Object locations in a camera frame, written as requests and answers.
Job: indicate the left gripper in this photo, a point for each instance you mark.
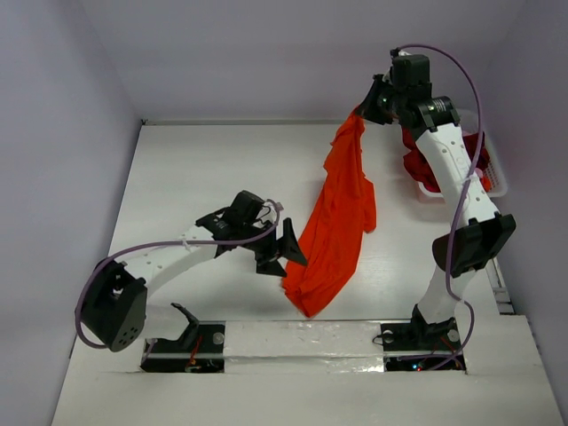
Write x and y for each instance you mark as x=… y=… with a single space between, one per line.
x=287 y=248

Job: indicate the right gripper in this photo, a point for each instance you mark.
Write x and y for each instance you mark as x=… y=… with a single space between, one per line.
x=377 y=103

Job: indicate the orange t shirt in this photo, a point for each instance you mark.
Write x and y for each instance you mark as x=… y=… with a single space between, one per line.
x=332 y=238

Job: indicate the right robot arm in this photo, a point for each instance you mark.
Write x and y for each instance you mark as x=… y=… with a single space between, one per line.
x=478 y=231

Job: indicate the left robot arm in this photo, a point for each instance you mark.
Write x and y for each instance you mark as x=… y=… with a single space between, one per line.
x=113 y=310

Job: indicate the dark red t shirt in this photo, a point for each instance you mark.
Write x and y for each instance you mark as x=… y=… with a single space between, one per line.
x=420 y=171

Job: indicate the white plastic basket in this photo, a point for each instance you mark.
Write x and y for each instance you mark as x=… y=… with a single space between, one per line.
x=492 y=174

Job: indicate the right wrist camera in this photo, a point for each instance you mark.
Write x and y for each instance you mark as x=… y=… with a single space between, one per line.
x=395 y=53

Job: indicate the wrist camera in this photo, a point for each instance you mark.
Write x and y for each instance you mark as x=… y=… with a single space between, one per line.
x=395 y=53
x=270 y=211

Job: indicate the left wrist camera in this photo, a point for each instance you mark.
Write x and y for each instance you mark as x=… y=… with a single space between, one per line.
x=270 y=211

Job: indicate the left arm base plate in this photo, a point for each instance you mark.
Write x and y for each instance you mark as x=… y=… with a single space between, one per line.
x=199 y=349

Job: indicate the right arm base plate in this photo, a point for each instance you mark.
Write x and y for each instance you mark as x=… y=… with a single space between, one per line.
x=421 y=355

